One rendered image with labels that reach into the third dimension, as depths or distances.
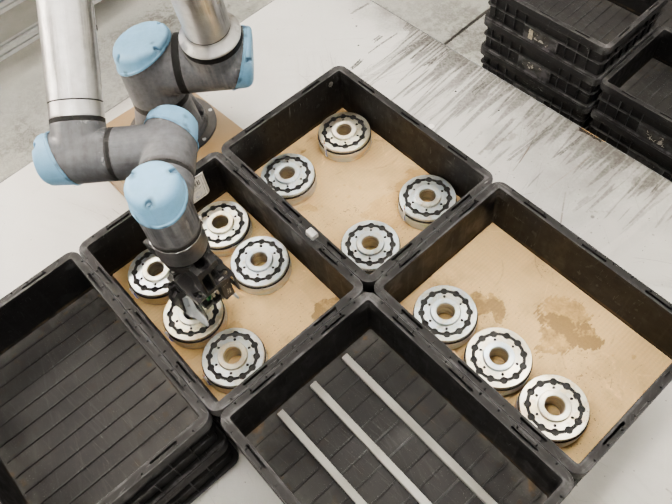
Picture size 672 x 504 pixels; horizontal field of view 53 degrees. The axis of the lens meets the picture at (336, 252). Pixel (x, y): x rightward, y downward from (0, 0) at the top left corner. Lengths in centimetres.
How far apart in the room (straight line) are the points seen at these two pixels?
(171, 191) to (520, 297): 61
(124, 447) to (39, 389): 19
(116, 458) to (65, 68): 58
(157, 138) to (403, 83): 83
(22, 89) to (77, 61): 204
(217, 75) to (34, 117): 166
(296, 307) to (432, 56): 79
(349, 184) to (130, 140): 48
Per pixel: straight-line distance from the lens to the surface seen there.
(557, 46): 205
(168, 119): 97
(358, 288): 106
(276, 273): 117
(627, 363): 117
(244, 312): 118
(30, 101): 298
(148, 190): 87
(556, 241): 116
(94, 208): 156
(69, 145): 99
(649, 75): 223
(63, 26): 102
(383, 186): 129
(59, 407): 121
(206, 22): 125
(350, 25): 180
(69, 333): 126
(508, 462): 107
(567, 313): 118
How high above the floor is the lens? 186
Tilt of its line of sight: 58 degrees down
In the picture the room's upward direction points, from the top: 9 degrees counter-clockwise
